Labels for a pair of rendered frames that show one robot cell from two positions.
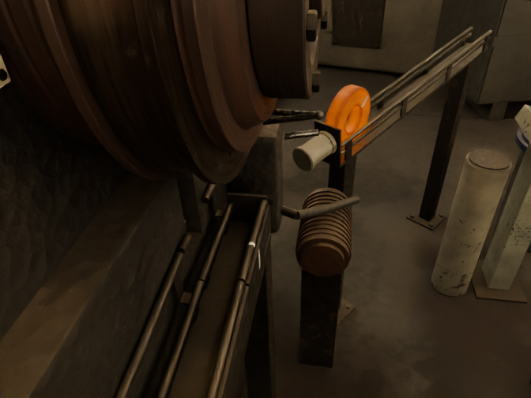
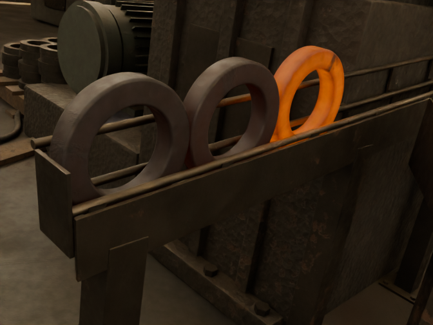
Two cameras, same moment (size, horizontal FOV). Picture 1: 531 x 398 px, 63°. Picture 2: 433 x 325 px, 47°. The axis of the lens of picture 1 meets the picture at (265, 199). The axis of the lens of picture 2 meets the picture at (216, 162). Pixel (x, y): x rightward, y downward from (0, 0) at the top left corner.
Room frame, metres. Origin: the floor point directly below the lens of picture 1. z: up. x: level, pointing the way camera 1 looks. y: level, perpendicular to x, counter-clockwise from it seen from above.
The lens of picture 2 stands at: (-0.97, -0.12, 0.90)
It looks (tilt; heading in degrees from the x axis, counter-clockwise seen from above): 22 degrees down; 32
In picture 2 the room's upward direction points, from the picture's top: 9 degrees clockwise
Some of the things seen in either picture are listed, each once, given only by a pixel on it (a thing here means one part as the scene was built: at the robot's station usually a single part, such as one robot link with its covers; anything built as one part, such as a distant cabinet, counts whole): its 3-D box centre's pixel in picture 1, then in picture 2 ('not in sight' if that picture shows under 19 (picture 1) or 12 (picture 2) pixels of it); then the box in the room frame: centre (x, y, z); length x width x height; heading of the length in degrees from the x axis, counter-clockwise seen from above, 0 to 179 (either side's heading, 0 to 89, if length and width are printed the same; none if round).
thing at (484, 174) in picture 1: (466, 228); not in sight; (1.03, -0.64, 0.26); 0.12 x 0.12 x 0.52
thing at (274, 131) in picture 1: (255, 177); not in sight; (0.74, 0.02, 0.68); 0.11 x 0.08 x 0.24; 79
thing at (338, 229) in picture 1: (321, 285); not in sight; (0.81, -0.14, 0.27); 0.22 x 0.13 x 0.53; 169
